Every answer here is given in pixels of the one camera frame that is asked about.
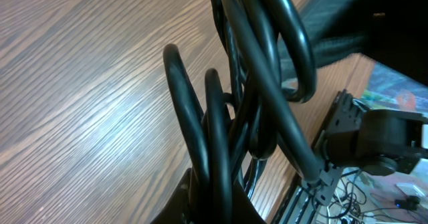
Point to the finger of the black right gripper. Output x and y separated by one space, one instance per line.
336 28

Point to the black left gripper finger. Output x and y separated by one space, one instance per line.
188 204

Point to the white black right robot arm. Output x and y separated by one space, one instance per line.
385 140

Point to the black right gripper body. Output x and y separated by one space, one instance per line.
394 33

